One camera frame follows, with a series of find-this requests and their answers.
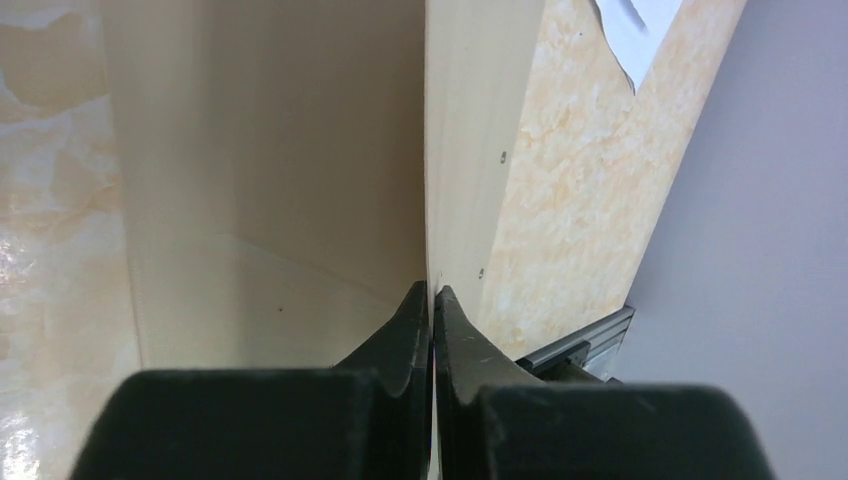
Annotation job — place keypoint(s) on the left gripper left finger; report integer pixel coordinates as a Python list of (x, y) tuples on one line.
[(368, 417)]

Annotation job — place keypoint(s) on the beige file folder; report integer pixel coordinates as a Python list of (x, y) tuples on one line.
[(291, 168)]

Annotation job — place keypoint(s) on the blank white paper sheet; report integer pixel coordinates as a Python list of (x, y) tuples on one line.
[(634, 31)]

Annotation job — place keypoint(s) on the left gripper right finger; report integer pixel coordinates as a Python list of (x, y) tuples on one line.
[(498, 421)]

